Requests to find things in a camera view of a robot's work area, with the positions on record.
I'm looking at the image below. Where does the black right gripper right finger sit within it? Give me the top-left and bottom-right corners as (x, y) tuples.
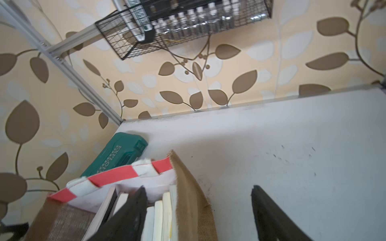
(251, 185), (311, 241)

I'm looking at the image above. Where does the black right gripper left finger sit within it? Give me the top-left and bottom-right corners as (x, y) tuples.
(89, 186), (148, 241)

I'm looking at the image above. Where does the navy book with yellow label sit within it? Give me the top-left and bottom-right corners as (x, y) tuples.
(161, 192), (172, 241)

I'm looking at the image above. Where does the red and burlap canvas bag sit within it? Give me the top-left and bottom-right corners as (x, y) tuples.
(26, 151), (218, 241)

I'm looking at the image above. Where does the green plastic tool case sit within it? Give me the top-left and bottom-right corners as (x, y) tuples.
(81, 133), (148, 177)

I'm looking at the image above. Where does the socket wrench set in basket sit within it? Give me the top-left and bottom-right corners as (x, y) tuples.
(113, 0), (242, 43)

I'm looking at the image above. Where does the black wire basket back wall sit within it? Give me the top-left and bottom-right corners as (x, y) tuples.
(95, 1), (273, 60)

